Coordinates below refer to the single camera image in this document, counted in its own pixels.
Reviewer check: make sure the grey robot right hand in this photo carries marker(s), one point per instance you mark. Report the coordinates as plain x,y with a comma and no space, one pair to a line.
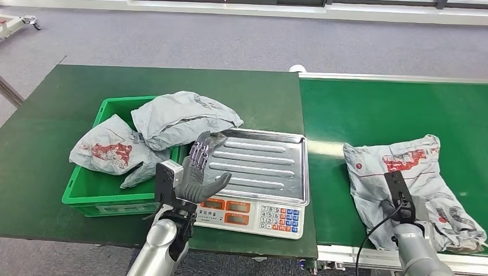
387,208

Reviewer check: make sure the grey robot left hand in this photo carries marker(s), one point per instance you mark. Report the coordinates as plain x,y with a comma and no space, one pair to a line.
194,186

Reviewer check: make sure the grey package with red label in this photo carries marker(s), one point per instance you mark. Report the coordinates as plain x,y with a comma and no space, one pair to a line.
411,160

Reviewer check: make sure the plain grey package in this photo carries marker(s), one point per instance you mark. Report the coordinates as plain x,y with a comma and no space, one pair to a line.
179,118

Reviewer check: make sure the grey package with red print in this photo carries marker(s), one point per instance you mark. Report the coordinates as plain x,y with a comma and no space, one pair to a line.
106,152

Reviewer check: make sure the green conveyor belt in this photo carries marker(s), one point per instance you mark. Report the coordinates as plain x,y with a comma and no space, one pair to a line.
381,110

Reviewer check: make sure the white round conveyor end cap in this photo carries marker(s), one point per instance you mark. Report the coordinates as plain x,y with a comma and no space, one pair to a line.
297,69

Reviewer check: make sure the white electronic scale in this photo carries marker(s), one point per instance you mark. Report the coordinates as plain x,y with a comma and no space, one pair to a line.
244,223

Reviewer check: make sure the ribbed steel scale tray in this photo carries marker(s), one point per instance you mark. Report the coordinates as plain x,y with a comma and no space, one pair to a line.
259,163

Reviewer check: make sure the green plastic crate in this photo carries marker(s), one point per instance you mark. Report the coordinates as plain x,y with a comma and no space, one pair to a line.
103,198

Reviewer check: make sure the dark metal bar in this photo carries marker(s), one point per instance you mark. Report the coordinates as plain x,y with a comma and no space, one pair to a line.
9,91

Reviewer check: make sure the white wheeled cart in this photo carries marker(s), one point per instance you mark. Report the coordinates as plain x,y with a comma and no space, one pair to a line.
11,24

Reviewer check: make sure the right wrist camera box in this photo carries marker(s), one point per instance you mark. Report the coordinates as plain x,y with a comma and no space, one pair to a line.
396,186

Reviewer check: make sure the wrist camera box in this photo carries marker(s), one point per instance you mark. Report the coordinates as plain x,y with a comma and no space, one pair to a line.
164,179
396,186

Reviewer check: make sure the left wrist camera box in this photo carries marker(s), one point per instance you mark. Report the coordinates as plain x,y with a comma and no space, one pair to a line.
164,179

